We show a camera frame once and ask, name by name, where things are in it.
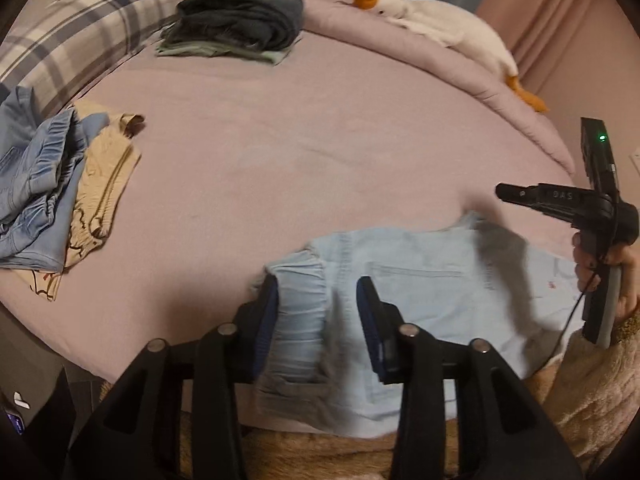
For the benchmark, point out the pink comforter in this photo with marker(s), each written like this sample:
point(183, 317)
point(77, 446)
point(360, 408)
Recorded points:
point(380, 40)

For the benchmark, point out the dark bag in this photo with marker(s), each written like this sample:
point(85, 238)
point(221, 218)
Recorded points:
point(25, 425)

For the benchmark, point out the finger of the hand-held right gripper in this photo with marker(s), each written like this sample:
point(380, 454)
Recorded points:
point(545, 200)

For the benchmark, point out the white goose plush toy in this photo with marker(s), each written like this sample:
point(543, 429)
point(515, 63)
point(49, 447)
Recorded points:
point(450, 25)

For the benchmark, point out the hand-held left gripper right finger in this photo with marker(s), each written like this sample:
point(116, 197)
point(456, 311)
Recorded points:
point(371, 327)

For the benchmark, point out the person's fuzzy beige robe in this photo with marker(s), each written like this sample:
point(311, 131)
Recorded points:
point(320, 455)

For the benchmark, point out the light blue denim pants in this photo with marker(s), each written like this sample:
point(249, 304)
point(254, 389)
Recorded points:
point(425, 280)

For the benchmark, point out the person's right hand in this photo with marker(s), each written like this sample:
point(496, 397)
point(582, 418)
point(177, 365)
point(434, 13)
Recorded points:
point(627, 280)

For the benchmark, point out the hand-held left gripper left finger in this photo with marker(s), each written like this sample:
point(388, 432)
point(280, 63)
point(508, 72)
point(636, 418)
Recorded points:
point(264, 327)

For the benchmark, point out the pink curtain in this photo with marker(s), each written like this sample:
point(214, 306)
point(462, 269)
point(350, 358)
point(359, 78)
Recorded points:
point(565, 20)

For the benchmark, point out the folded dark grey pants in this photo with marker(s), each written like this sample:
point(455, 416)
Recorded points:
point(240, 10)

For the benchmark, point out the plaid pillow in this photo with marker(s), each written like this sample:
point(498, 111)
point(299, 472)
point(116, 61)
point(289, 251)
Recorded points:
point(65, 35)

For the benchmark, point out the crumpled beige pants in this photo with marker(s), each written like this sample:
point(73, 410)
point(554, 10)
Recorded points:
point(102, 180)

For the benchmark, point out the person's right forearm fuzzy sleeve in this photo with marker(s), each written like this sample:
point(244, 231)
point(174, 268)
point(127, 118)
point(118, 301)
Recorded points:
point(590, 400)

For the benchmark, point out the crumpled blue jeans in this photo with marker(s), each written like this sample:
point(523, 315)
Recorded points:
point(30, 185)

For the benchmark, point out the pink bed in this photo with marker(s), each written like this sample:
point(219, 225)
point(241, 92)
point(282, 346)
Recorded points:
point(280, 160)

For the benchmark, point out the folded pale green garment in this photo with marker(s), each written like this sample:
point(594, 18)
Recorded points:
point(200, 50)

